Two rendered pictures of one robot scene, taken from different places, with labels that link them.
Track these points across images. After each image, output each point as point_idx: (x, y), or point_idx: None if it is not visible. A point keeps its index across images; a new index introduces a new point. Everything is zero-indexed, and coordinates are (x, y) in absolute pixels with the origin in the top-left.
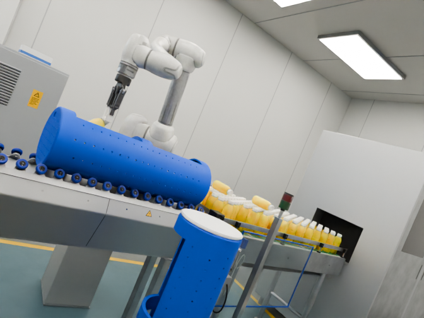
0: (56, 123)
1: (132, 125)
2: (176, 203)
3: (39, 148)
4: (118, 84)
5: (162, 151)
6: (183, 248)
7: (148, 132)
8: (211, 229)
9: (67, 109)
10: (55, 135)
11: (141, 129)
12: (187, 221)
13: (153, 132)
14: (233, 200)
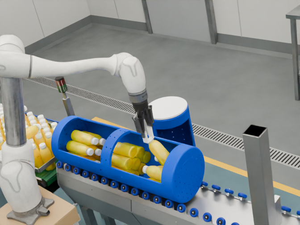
0: (194, 156)
1: (32, 174)
2: (72, 168)
3: (185, 193)
4: (141, 109)
5: (116, 126)
6: (189, 121)
7: (30, 163)
8: (185, 101)
9: (182, 147)
10: (202, 156)
11: (31, 168)
12: (185, 111)
13: (32, 156)
14: (52, 124)
